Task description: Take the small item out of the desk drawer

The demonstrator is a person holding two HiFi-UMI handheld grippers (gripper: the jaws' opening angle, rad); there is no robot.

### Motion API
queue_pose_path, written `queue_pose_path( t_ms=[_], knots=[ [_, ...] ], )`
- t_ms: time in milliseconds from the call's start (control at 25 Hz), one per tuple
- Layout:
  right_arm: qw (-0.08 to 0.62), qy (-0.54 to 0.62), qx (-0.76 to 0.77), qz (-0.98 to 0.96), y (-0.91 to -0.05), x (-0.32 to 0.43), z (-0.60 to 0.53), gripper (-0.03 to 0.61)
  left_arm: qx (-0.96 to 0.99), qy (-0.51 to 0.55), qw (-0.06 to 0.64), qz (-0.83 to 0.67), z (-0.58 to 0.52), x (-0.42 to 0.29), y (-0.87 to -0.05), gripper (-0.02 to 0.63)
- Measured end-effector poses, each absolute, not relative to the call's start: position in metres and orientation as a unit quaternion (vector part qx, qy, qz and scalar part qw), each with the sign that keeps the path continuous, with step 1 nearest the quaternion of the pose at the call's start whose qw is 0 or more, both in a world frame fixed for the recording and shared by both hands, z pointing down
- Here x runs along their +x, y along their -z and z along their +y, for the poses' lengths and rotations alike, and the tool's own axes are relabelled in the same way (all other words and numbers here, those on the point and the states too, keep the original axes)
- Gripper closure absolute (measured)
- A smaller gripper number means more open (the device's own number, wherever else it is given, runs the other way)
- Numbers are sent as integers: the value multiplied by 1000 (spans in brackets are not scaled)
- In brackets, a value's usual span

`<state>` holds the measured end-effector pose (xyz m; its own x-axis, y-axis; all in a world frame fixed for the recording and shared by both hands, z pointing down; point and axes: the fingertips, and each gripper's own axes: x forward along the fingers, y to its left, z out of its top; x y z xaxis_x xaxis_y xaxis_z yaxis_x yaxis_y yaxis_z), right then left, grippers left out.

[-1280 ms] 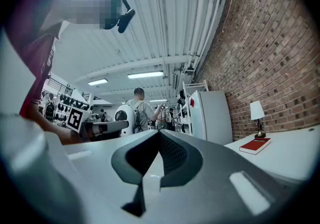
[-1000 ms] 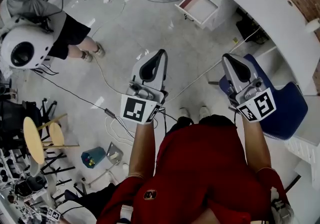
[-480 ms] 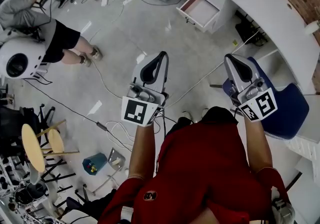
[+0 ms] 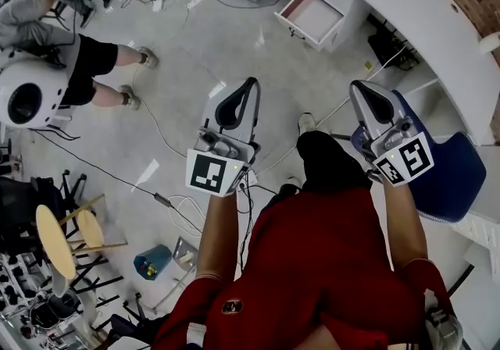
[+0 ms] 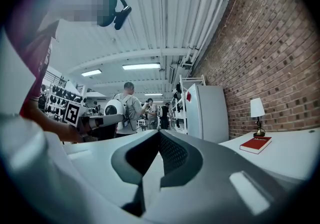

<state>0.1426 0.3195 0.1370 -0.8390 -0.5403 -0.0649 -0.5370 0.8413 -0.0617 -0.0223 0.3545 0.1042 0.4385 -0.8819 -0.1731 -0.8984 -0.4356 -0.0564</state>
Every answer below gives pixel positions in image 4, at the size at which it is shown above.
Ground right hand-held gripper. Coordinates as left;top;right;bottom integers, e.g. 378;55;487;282
348;80;435;188

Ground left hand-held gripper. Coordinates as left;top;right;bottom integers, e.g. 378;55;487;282
185;77;263;198

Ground white drawer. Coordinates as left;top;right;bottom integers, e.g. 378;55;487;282
273;0;345;53

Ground person's left forearm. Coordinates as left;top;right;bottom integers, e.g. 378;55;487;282
194;187;242;284

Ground person's right forearm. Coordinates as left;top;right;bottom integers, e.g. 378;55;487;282
379;174;430;273

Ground black box under desk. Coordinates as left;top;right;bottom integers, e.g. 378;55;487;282
366;13;422;71

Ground person's pale shoe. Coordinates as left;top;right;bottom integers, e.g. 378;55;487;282
297;112;316;135

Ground person's black trousers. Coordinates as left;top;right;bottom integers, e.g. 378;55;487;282
268;130;373;205

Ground white curved desk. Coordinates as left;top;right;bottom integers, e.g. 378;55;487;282
287;0;500;147

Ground blue chair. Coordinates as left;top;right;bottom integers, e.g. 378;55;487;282
350;89;488;224

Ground white cup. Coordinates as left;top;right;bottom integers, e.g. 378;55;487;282
477;31;500;55

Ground person's red shirt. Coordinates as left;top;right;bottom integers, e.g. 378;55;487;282
151;187;457;350

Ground blue waste bin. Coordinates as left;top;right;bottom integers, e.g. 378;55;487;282
133;244;173;284

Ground small round wooden stool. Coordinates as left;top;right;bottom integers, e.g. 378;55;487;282
58;194;129;251

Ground white round pod appliance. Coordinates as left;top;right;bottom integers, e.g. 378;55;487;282
0;46;73;131

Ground large round wooden stool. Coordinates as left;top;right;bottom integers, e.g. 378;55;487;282
35;192;129;281

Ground black folding chair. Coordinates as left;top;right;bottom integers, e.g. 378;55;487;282
0;168;89;252

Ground grey hip-worn device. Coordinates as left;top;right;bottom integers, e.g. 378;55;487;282
423;288;465;350

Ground shelf of dark small parts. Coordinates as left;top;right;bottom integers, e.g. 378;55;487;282
0;250;52;350

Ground white cable under desk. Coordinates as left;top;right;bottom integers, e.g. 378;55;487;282
312;45;409;129

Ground thin black floor cable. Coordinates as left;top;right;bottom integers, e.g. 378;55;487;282
30;127;205;233

